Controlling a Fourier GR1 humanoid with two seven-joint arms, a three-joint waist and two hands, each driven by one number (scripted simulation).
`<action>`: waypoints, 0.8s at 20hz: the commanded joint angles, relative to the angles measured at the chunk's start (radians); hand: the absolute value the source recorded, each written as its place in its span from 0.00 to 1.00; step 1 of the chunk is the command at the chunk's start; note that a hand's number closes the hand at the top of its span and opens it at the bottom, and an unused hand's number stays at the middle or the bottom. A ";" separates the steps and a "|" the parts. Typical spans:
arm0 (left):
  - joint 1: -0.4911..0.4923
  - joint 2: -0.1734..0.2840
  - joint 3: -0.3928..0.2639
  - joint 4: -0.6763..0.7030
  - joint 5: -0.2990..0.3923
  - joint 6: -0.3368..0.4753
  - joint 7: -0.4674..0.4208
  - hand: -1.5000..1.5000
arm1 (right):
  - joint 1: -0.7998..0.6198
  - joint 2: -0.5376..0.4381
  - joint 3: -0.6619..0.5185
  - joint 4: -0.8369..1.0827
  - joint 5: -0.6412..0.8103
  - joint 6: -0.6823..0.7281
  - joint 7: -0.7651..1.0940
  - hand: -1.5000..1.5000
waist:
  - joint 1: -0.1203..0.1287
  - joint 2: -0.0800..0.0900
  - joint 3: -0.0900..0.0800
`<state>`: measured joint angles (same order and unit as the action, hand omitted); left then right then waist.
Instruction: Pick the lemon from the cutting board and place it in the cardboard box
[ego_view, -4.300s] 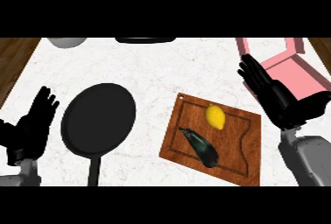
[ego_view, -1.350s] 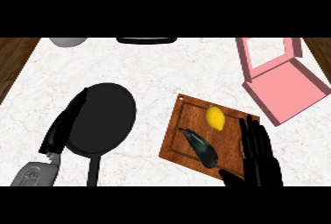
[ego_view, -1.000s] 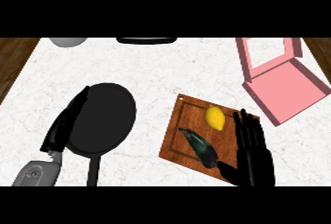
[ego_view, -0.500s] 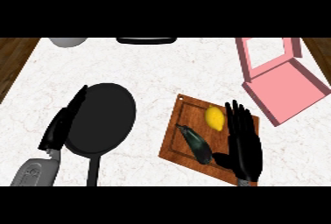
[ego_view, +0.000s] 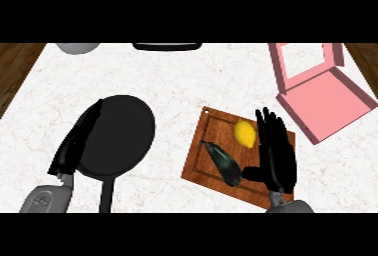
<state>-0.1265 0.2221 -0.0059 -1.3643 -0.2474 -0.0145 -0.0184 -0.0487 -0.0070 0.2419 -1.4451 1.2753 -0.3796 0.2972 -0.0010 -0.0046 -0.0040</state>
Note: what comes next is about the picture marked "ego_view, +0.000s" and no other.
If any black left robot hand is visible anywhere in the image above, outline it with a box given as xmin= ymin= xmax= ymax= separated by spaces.
xmin=46 ymin=98 xmax=105 ymax=177

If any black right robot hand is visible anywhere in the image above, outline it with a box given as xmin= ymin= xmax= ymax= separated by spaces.
xmin=241 ymin=106 xmax=299 ymax=195

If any yellow lemon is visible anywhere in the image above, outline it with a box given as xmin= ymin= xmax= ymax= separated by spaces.
xmin=232 ymin=118 xmax=259 ymax=149

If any brown wooden cutting board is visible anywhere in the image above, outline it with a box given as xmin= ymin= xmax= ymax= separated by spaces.
xmin=180 ymin=105 xmax=297 ymax=211

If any pink cardboard box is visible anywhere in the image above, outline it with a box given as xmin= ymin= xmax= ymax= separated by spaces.
xmin=268 ymin=43 xmax=378 ymax=146

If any black frying pan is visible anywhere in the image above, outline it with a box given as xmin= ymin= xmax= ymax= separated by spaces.
xmin=74 ymin=94 xmax=158 ymax=214

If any grey bowl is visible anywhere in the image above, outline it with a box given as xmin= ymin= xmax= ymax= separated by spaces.
xmin=53 ymin=43 xmax=102 ymax=56

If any black tray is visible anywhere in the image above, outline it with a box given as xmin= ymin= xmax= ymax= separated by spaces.
xmin=132 ymin=43 xmax=204 ymax=52

